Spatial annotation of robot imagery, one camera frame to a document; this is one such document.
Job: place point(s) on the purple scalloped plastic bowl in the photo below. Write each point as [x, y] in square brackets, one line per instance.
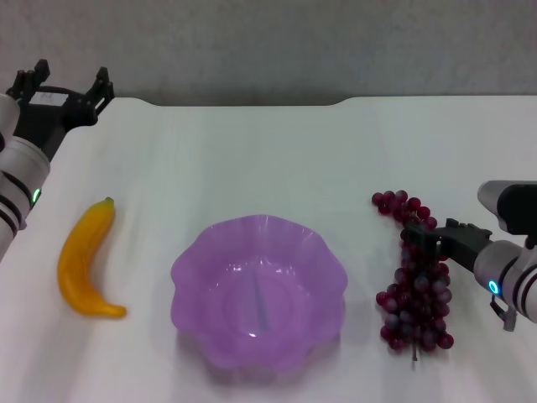
[260, 294]

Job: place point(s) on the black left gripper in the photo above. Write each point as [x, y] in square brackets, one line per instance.
[48, 117]

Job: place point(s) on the yellow toy banana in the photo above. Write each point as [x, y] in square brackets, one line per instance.
[79, 252]

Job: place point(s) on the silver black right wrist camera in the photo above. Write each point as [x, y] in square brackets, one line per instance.
[512, 205]

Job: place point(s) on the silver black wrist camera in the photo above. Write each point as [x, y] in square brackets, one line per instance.
[8, 119]
[512, 205]

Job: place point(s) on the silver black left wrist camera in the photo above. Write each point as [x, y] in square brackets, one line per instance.
[8, 119]

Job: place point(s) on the dark red grape bunch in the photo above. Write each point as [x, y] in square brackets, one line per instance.
[419, 310]

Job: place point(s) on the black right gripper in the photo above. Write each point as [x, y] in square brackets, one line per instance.
[461, 252]

